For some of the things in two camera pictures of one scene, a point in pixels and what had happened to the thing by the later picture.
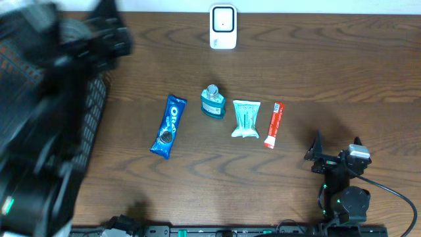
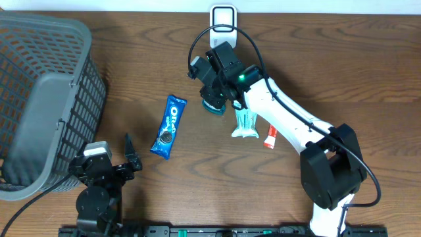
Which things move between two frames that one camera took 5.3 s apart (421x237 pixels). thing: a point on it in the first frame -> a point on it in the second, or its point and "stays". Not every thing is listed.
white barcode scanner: (223, 26) stays
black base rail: (228, 231) stays
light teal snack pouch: (247, 112) stays
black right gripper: (327, 162) -> (207, 94)
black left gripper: (106, 51) -> (125, 172)
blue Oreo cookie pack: (174, 108) stays
